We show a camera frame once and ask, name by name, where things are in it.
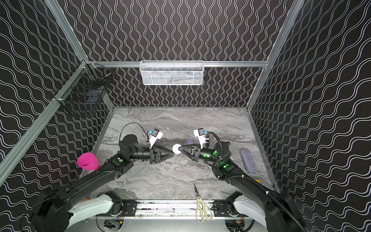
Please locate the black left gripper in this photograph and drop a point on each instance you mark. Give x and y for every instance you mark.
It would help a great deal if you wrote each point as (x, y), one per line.
(152, 155)

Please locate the aluminium back horizontal bar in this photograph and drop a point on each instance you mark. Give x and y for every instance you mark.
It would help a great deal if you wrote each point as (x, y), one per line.
(206, 64)

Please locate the aluminium corner frame post left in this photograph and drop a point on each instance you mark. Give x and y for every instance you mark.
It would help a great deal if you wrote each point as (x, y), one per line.
(67, 29)

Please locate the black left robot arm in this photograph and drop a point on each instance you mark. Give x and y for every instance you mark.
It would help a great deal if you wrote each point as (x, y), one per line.
(57, 210)

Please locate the white wire basket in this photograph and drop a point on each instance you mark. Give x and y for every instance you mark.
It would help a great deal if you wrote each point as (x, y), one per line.
(172, 75)

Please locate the beige handled scissors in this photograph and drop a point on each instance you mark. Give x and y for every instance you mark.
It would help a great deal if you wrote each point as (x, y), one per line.
(203, 212)

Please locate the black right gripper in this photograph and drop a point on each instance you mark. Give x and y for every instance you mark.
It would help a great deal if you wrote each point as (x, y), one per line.
(196, 152)

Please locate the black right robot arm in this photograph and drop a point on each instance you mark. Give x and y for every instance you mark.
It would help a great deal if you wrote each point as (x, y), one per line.
(275, 211)

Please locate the purple earbud charging case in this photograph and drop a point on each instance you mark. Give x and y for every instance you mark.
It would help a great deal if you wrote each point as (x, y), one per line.
(175, 149)

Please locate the black wire basket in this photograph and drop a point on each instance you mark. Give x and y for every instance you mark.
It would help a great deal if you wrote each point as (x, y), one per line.
(85, 98)

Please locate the aluminium left side bar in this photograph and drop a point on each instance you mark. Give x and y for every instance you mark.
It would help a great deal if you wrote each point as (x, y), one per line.
(9, 163)

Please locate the aluminium corner frame post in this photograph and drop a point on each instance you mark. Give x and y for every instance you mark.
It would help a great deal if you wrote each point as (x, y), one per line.
(280, 41)
(67, 29)

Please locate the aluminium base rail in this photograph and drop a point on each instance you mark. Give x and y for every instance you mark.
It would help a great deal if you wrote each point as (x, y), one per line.
(186, 209)

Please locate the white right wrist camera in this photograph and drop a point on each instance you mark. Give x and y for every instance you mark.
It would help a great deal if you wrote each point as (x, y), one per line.
(200, 134)

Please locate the aluminium corner frame post right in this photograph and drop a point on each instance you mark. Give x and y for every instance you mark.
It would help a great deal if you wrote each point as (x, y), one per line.
(280, 41)

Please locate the grey purple glasses case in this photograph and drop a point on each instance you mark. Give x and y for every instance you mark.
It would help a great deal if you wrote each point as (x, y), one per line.
(248, 161)

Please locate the pink plastic goblet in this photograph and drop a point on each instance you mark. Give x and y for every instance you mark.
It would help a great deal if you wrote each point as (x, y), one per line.
(88, 161)

